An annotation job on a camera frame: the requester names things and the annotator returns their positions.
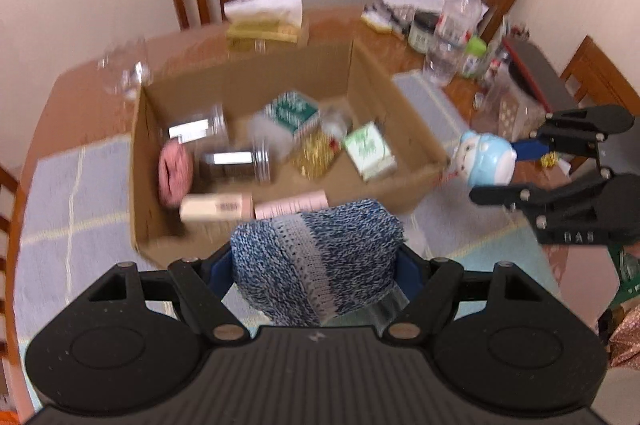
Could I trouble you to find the white blue snowman figure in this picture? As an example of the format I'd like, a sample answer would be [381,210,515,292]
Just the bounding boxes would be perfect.
[449,131,517,188]

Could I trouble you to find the cardboard box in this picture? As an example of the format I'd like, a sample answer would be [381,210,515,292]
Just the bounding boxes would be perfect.
[129,39,450,268]

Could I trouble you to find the rose gold shiny cloth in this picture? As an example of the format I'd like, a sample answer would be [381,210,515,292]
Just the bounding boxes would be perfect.
[607,305,640,368]

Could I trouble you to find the clear jar of brown snacks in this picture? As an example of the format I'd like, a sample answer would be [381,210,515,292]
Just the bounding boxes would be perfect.
[200,145,275,183]

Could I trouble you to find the white box with green print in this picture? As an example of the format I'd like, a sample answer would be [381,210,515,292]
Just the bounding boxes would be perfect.
[344,121,398,182]

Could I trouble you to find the blue checked towel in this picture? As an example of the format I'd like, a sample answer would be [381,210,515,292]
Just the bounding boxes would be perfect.
[12,70,561,406]

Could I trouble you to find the small bottle with green cap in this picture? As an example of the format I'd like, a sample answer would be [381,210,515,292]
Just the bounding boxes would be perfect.
[460,36,488,78]

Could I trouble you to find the pink knit cover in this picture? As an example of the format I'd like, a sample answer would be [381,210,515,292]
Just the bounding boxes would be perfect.
[159,141,195,208]

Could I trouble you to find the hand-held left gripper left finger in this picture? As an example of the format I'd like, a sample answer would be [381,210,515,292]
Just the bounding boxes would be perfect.
[89,249,245,342]

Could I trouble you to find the jar with dark lid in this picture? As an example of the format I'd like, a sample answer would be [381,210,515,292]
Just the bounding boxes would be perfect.
[407,12,441,53]

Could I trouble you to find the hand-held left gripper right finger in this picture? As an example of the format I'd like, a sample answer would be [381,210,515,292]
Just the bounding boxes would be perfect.
[389,247,551,340]

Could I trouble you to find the pink flat package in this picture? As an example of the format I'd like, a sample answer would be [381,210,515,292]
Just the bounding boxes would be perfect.
[550,170,626,306]

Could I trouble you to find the tissue box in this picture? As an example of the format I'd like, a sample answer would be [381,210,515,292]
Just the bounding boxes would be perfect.
[224,0,310,50]

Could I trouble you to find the yellow sponge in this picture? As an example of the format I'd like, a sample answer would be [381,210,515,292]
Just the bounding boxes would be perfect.
[362,5,393,33]

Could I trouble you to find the clear patterned container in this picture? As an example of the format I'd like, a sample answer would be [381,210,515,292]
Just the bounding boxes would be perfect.
[472,70,546,140]

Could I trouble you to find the clear cotton swab container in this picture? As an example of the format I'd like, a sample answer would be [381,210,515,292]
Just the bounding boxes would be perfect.
[320,105,353,140]

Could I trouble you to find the black case with red trim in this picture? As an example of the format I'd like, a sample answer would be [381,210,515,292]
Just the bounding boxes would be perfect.
[502,37,576,113]

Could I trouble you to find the gold foil packet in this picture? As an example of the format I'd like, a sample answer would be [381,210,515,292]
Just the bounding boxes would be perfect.
[290,130,343,180]

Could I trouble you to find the dark green patterned box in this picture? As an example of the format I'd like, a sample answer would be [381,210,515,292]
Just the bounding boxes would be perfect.
[264,91,321,138]

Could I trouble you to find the clear water bottle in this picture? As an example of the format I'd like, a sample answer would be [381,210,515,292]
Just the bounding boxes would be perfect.
[424,0,487,86]

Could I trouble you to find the glass mug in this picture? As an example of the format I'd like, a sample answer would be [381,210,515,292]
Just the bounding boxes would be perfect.
[97,37,153,100]

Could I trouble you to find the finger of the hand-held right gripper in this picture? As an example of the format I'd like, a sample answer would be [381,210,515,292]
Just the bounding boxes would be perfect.
[469,175,623,218]
[514,105,636,176]

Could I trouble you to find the clear plastic jar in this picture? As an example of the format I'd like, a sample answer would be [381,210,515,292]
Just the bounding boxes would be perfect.
[167,105,231,150]

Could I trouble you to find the cream box with pink end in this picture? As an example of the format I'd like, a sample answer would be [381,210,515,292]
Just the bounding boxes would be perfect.
[180,192,253,223]

